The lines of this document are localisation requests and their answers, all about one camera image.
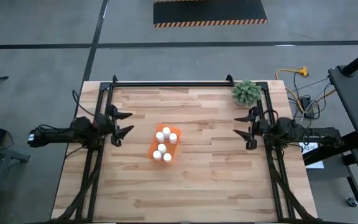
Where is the black desk leg frame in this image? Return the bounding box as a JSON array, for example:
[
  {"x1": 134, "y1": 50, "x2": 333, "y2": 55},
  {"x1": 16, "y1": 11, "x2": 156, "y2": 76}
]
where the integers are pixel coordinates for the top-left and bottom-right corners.
[{"x1": 303, "y1": 130, "x2": 358, "y2": 205}]

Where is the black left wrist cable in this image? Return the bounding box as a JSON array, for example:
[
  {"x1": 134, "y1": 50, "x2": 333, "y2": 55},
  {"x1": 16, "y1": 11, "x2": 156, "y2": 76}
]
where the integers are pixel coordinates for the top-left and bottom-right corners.
[{"x1": 71, "y1": 89, "x2": 88, "y2": 118}]

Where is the potted green succulent plant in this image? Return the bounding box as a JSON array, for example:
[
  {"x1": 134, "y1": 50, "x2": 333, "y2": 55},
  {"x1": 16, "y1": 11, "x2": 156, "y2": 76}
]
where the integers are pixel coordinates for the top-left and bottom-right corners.
[{"x1": 231, "y1": 80, "x2": 263, "y2": 108}]

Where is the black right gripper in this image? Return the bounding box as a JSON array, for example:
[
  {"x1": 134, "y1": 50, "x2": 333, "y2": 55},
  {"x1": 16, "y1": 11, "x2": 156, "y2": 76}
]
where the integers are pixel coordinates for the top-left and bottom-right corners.
[{"x1": 232, "y1": 106, "x2": 270, "y2": 151}]

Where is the grey metal cart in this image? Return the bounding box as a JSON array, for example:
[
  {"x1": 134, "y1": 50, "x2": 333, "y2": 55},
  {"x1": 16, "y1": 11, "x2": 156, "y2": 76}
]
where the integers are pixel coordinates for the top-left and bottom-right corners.
[{"x1": 0, "y1": 139, "x2": 30, "y2": 224}]

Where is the black power strip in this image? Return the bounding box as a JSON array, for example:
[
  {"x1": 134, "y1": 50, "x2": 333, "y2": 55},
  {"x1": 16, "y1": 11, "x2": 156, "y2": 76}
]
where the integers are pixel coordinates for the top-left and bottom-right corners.
[{"x1": 300, "y1": 95, "x2": 316, "y2": 119}]

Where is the orange translucent plastic basket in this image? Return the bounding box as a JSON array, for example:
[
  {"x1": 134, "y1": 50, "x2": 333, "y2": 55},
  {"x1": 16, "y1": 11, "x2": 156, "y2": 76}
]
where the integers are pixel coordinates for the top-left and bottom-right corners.
[{"x1": 147, "y1": 123, "x2": 182, "y2": 164}]

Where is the black hazard-striped floor mat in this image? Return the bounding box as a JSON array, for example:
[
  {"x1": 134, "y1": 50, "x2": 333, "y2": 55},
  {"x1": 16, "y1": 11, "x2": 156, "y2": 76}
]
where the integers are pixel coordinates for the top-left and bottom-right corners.
[{"x1": 153, "y1": 0, "x2": 269, "y2": 29}]

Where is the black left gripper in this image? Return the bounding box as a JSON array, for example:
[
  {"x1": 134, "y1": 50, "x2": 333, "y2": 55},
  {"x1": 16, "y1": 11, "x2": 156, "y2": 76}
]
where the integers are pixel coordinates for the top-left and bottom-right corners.
[{"x1": 96, "y1": 104, "x2": 135, "y2": 147}]

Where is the black metal rig frame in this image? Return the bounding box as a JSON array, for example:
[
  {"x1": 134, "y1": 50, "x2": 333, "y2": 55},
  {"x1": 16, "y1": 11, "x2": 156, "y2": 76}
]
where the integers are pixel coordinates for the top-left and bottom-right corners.
[{"x1": 51, "y1": 74, "x2": 319, "y2": 224}]

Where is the white paper sheet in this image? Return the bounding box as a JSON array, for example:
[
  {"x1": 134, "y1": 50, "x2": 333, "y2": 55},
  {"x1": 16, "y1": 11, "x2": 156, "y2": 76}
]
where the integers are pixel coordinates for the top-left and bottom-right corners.
[{"x1": 300, "y1": 142, "x2": 325, "y2": 170}]

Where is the yellow extension cord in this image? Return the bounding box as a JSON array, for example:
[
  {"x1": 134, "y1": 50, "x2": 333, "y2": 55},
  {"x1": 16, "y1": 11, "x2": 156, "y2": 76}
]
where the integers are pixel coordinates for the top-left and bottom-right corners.
[{"x1": 275, "y1": 66, "x2": 309, "y2": 113}]

